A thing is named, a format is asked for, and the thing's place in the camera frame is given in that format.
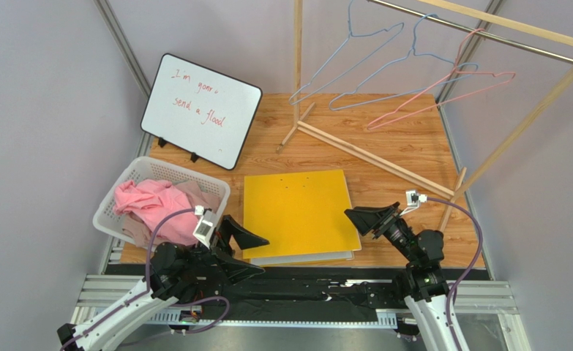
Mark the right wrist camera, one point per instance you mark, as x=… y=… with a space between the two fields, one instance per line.
x=414 y=199

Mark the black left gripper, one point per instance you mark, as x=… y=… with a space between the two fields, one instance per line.
x=232 y=269

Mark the dusty pink printed t shirt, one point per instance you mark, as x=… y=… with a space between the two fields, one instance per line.
x=198 y=192

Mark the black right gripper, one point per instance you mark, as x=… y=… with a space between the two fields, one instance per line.
x=383 y=222

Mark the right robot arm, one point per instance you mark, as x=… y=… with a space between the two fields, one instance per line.
x=422 y=286

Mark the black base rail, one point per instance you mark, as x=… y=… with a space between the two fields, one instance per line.
x=314 y=296

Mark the yellow ring binder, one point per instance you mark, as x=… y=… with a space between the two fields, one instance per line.
x=301 y=215

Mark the white dry-erase board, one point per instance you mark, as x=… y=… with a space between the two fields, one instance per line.
x=200 y=110

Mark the bright pink t shirt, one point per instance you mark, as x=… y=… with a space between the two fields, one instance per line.
x=159 y=207

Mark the white plastic laundry basket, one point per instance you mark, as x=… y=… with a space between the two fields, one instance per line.
x=145 y=167

